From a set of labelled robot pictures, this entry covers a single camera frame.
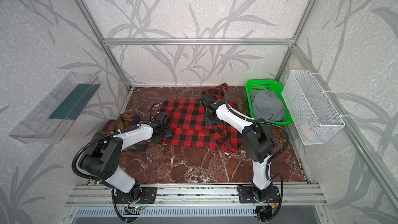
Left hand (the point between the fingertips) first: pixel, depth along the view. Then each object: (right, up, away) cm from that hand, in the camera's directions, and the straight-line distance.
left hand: (168, 131), depth 95 cm
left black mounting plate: (-5, -26, -22) cm, 34 cm away
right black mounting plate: (+43, -27, -21) cm, 55 cm away
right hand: (+27, +10, -1) cm, 29 cm away
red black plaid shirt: (+12, +2, +2) cm, 13 cm away
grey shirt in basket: (+64, +16, +8) cm, 67 cm away
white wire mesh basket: (+67, +13, -33) cm, 76 cm away
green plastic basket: (+58, +31, +21) cm, 68 cm away
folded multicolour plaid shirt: (-29, +6, +3) cm, 30 cm away
